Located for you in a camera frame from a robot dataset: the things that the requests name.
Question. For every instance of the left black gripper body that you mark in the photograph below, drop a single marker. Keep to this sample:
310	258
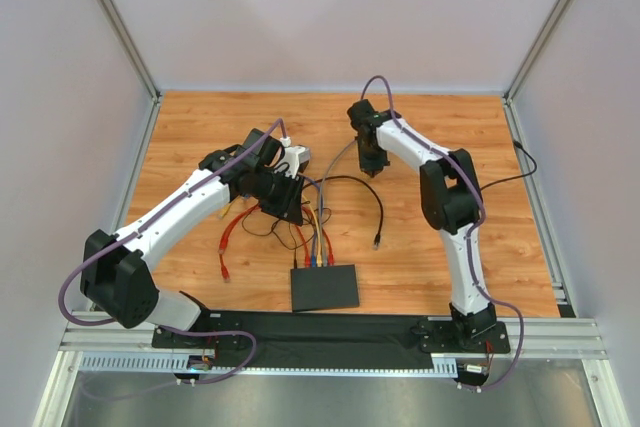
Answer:
291	199

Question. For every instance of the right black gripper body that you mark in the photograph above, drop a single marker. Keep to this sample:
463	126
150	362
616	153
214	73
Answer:
373	163

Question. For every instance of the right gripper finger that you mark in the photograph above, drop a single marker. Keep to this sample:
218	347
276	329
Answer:
367	172
378	170

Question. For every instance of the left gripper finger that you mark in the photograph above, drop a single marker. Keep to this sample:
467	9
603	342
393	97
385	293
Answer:
293	212
276	209

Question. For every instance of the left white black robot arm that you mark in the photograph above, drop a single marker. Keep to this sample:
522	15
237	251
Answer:
117	274

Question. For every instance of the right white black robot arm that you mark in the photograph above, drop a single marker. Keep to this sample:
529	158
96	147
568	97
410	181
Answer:
450	202

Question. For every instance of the black cloth strip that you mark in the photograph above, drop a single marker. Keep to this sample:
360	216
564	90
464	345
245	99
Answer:
324	336

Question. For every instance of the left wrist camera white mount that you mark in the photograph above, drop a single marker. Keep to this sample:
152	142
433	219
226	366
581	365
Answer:
295	159

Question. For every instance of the black network switch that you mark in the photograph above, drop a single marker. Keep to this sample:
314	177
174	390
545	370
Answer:
324	288

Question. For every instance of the red ethernet cable loose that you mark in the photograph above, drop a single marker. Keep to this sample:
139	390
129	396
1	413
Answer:
225	238

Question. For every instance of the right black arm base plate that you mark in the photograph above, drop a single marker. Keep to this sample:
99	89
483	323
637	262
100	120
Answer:
445	335

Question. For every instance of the aluminium front rail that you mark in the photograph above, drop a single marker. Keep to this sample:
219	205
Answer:
570	338

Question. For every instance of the grey slotted cable duct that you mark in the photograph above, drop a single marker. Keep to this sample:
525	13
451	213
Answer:
183	363

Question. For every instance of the right aluminium frame post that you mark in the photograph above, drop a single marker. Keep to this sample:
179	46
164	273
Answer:
539	44

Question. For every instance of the aluminium frame post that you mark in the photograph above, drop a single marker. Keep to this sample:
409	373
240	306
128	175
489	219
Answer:
539	44
118	26

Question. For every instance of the left aluminium frame post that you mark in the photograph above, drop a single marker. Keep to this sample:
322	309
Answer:
118	26

